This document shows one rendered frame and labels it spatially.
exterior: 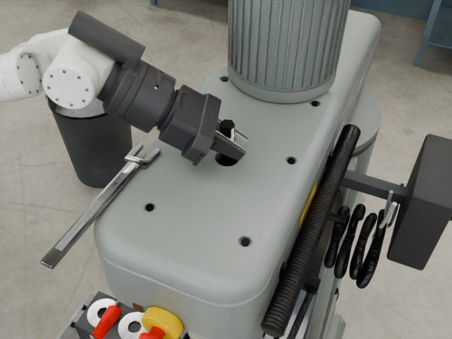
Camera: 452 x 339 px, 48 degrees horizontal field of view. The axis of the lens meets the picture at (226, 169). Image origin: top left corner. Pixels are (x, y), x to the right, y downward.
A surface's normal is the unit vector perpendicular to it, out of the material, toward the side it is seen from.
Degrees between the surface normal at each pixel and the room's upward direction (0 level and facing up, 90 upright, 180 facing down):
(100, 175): 94
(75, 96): 85
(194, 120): 31
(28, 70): 76
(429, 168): 0
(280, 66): 90
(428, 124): 0
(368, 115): 0
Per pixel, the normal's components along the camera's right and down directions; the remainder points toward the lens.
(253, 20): -0.61, 0.56
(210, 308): -0.31, 0.68
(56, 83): -0.07, 0.66
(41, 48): 0.64, 0.37
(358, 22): 0.07, -0.78
